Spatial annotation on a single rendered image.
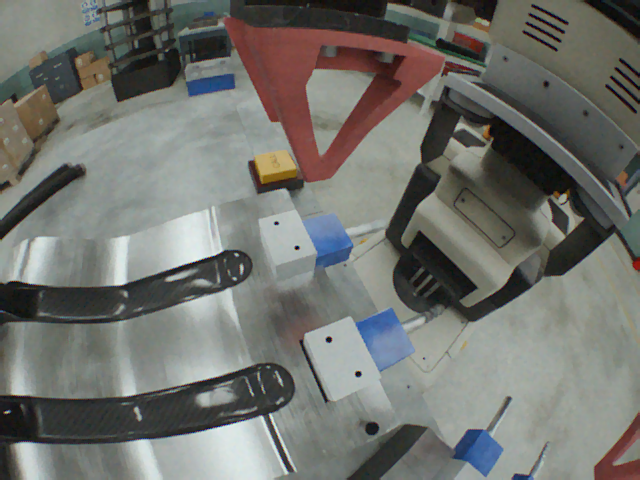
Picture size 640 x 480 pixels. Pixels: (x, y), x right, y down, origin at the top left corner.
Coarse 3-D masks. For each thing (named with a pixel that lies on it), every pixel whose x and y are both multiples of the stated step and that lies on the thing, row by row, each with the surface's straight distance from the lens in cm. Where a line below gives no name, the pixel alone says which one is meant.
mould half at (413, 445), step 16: (400, 432) 30; (416, 432) 27; (432, 432) 27; (384, 448) 30; (400, 448) 27; (416, 448) 26; (432, 448) 27; (448, 448) 28; (368, 464) 29; (384, 464) 27; (400, 464) 26; (416, 464) 26; (432, 464) 27
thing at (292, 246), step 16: (272, 224) 21; (288, 224) 21; (304, 224) 23; (320, 224) 23; (336, 224) 23; (368, 224) 25; (384, 224) 26; (272, 240) 20; (288, 240) 20; (304, 240) 20; (320, 240) 22; (336, 240) 22; (272, 256) 19; (288, 256) 19; (304, 256) 19; (320, 256) 21; (336, 256) 23; (288, 272) 21; (304, 272) 22
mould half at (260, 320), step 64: (64, 256) 32; (128, 256) 29; (192, 256) 25; (256, 256) 23; (128, 320) 26; (192, 320) 22; (256, 320) 20; (320, 320) 20; (0, 384) 31; (64, 384) 26; (128, 384) 24; (0, 448) 32; (64, 448) 26; (128, 448) 25; (192, 448) 22; (256, 448) 20; (320, 448) 20
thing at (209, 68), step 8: (192, 64) 367; (200, 64) 366; (208, 64) 366; (216, 64) 366; (224, 64) 329; (232, 64) 328; (192, 72) 331; (200, 72) 330; (208, 72) 353; (216, 72) 331; (224, 72) 331; (232, 72) 331
